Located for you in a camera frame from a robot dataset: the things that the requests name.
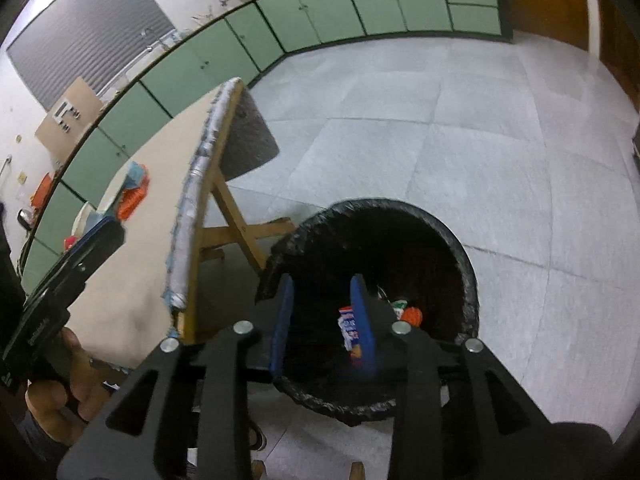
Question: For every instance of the person's shoe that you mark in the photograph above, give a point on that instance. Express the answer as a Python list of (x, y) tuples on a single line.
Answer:
[(258, 437)]

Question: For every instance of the metal towel bar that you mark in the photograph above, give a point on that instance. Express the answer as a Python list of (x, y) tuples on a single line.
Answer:
[(6, 167)]

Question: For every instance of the red plastic bag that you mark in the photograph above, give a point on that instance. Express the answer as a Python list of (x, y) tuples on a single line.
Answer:
[(413, 316)]

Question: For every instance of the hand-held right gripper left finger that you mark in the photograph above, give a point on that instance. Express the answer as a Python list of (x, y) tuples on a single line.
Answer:
[(282, 320)]

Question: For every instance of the wooden folding table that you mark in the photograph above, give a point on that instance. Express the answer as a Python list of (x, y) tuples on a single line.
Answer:
[(235, 235)]

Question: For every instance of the black lined trash bin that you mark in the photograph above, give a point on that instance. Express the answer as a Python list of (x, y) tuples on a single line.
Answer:
[(400, 240)]

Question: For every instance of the grey window blind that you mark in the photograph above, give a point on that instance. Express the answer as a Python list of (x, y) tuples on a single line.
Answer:
[(90, 35)]

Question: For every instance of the clear packet with green print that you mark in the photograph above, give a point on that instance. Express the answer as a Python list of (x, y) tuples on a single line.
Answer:
[(400, 307)]

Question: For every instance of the table with beige cloth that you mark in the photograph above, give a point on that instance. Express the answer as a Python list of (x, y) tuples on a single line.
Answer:
[(150, 260)]

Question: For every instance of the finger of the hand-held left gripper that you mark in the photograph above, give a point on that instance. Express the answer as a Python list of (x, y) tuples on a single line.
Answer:
[(100, 240)]

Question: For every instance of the metal faucet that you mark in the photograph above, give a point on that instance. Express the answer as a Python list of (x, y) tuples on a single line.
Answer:
[(148, 40)]

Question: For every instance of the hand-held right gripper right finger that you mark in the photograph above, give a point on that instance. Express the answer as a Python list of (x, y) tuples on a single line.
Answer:
[(362, 320)]

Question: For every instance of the green lower cabinets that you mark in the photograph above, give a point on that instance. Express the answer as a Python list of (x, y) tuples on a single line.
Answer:
[(325, 5)]

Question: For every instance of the blue tissue packet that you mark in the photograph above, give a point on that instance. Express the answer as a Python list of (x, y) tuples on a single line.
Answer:
[(135, 172)]

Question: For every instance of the purple white snack wrapper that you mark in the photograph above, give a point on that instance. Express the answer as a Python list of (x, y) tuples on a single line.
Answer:
[(348, 330)]

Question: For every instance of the person's left hand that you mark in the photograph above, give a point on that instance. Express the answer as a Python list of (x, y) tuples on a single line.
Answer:
[(75, 400)]

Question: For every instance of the steel electric kettle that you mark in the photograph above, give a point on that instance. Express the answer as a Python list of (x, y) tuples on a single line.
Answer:
[(25, 220)]

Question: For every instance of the cardboard box with printed picture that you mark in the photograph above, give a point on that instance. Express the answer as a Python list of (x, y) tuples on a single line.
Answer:
[(65, 120)]

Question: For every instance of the red paper packet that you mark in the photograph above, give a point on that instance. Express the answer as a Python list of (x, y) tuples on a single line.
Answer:
[(71, 245)]

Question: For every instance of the orange plastic basket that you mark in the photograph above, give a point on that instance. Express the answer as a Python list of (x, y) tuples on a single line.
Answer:
[(42, 190)]

